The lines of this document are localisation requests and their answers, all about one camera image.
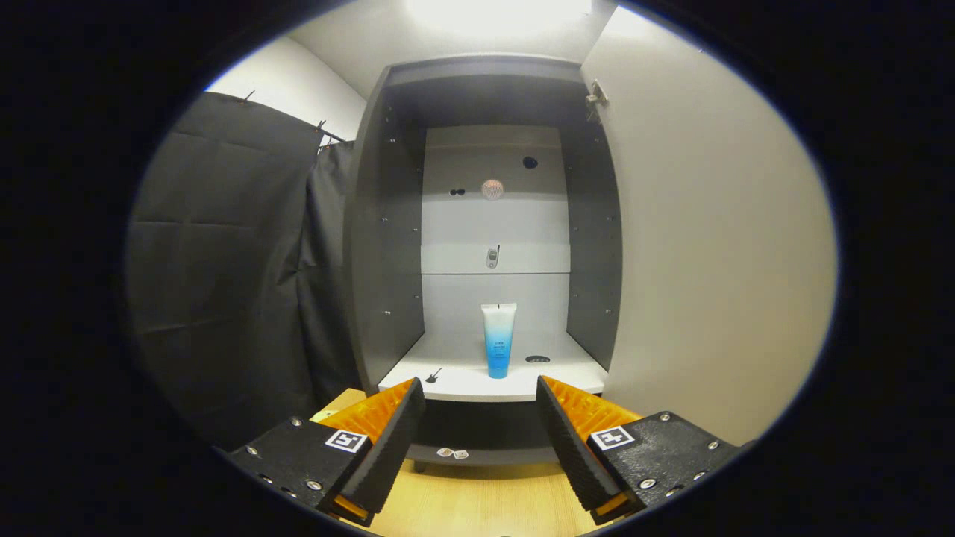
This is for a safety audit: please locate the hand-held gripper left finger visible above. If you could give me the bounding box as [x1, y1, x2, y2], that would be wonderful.
[225, 377, 427, 527]

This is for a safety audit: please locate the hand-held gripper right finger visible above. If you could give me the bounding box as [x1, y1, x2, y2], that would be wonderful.
[535, 375, 754, 526]

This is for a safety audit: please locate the beige cabinet door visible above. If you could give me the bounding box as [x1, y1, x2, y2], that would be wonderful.
[580, 7, 838, 448]

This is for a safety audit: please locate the white cabinet shelf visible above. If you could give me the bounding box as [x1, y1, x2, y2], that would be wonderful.
[377, 330, 609, 403]

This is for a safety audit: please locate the blue and white tube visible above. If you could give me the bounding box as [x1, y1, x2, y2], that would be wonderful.
[481, 302, 517, 380]

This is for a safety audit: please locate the dark grey cabinet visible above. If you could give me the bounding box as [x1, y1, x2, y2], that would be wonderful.
[343, 54, 624, 472]

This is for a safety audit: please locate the black backdrop cloth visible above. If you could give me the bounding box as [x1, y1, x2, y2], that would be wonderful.
[123, 91, 368, 450]

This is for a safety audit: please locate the metal door hinge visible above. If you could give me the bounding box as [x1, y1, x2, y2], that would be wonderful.
[586, 78, 609, 124]

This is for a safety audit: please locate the large ceiling light panel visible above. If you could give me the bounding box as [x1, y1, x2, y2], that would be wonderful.
[407, 0, 594, 38]

